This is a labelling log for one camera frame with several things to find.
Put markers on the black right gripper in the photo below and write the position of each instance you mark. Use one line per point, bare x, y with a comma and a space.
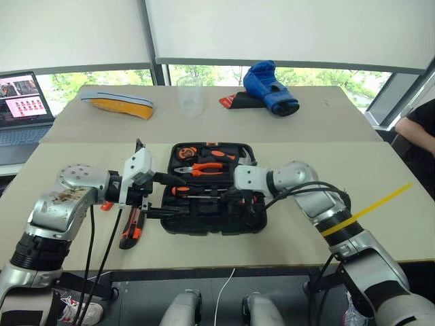
254, 203

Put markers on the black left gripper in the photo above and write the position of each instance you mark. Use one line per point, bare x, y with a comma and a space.
139, 195

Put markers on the black plastic tool case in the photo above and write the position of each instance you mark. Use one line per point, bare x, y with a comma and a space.
207, 222

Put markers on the orange black utility knife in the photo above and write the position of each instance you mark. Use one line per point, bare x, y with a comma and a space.
132, 231

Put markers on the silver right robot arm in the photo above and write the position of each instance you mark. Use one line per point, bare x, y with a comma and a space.
367, 258

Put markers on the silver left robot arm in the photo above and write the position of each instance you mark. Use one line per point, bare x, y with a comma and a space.
64, 207

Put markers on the orange black screwdriver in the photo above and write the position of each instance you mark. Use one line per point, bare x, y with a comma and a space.
183, 191

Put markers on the orange black tape measure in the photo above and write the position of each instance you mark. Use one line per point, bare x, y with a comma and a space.
186, 153

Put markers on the small orange object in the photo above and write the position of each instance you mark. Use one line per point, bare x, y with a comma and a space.
107, 206

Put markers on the clear plastic cup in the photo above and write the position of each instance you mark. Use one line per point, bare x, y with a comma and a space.
189, 98

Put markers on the silver right robot leg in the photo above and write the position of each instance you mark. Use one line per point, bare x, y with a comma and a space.
261, 310

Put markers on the silver robot leg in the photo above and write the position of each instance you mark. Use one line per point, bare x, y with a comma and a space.
181, 309
261, 310

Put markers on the yellow grey shoe insole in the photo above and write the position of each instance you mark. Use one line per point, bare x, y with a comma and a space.
119, 103

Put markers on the black red pouch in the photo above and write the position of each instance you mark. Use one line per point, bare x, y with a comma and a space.
241, 102

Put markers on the silver left robot leg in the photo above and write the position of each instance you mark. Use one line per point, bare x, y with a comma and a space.
181, 309

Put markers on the black table leg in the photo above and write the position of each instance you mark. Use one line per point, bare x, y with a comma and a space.
85, 285

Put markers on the blue boxing glove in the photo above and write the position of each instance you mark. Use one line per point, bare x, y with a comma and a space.
268, 88

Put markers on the yellow zip tie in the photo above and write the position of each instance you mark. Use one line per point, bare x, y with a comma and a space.
374, 205

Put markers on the white pink sneaker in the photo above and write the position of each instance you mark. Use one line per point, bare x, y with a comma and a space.
353, 310

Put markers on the open laptop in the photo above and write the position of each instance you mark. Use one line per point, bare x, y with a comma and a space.
20, 112

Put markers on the white roller blind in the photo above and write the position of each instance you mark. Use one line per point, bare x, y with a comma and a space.
68, 30
289, 30

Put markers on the person in black shirt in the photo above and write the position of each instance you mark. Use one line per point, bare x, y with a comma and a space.
425, 136

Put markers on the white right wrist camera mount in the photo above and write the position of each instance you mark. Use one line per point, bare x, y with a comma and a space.
249, 178

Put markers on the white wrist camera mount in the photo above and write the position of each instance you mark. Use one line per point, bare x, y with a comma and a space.
249, 178
139, 163

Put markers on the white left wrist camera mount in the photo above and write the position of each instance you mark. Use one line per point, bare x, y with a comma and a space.
139, 163

